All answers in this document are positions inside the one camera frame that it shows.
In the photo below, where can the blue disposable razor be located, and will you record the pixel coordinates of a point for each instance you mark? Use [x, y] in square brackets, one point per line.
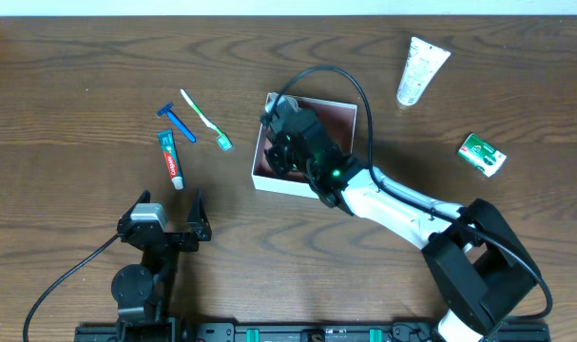
[167, 111]

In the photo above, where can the green white toothbrush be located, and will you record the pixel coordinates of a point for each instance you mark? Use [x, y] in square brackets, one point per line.
[222, 140]

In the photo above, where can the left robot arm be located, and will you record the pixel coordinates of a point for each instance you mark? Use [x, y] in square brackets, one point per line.
[142, 291]

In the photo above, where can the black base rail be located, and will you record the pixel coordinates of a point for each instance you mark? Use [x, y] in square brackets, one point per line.
[228, 332]

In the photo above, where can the Colgate toothpaste tube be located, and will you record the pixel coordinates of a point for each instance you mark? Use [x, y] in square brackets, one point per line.
[167, 143]

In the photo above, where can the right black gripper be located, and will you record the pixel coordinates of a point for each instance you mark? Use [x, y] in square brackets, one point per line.
[278, 125]

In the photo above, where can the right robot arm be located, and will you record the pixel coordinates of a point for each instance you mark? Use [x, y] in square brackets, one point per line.
[477, 262]

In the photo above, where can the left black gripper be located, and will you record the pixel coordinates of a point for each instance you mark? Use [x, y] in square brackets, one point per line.
[172, 237]

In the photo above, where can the white lotion tube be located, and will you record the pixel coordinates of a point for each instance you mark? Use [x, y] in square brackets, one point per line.
[423, 62]

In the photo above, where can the green soap bar box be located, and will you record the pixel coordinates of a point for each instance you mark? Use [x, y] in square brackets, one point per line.
[481, 155]

